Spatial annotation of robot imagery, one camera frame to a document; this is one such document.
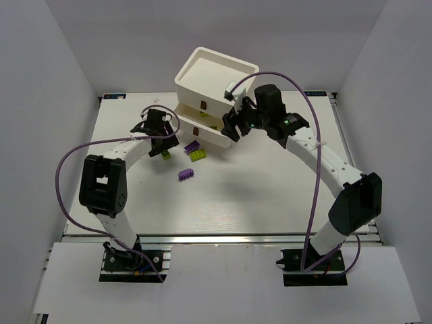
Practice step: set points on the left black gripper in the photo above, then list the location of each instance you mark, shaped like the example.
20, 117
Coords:
162, 142

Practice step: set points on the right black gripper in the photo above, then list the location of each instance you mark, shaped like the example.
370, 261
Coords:
234, 122

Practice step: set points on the white drawer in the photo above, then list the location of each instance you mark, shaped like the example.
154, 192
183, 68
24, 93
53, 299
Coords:
192, 123

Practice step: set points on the white drawer cabinet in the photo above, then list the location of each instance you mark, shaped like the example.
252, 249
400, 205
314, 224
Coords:
203, 79

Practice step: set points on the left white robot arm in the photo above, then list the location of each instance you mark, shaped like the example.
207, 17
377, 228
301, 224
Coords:
103, 188

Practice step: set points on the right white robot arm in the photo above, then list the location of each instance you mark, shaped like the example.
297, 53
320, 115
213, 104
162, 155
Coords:
357, 195

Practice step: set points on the purple rectangular lego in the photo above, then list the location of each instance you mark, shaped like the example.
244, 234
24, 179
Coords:
191, 147

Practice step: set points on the left blue label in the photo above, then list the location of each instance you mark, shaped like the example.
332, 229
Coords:
114, 96

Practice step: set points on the blue label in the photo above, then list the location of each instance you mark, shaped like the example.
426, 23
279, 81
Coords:
114, 96
316, 93

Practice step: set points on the purple rounded lego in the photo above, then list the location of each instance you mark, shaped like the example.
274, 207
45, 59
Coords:
185, 174

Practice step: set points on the right blue label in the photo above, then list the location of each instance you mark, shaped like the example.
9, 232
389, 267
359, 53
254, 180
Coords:
316, 93

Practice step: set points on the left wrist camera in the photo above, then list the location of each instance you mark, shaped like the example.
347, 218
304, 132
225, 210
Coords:
154, 116

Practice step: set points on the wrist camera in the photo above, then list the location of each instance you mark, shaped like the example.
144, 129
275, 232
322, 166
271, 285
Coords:
235, 94
154, 116

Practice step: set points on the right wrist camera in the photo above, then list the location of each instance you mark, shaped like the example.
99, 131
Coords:
235, 94

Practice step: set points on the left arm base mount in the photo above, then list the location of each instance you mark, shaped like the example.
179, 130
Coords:
119, 266

